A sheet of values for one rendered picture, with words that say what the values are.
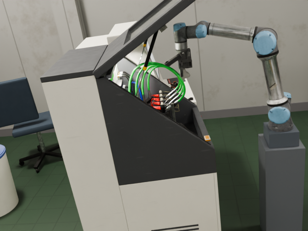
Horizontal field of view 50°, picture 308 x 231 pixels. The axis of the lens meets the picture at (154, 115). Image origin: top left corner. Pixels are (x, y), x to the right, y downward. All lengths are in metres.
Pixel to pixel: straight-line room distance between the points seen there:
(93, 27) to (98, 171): 2.75
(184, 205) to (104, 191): 0.50
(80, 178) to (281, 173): 1.25
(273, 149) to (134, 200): 0.92
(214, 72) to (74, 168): 2.83
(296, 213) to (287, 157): 0.45
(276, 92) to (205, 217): 0.87
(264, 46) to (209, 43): 2.45
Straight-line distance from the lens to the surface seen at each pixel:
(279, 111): 1.98
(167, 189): 2.01
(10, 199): 3.56
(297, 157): 2.25
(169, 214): 2.12
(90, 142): 1.86
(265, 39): 1.87
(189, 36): 1.98
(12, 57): 4.93
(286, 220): 2.52
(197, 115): 2.35
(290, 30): 4.42
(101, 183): 1.99
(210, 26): 2.07
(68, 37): 4.36
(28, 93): 3.82
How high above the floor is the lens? 1.89
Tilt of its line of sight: 23 degrees down
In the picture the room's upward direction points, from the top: 9 degrees counter-clockwise
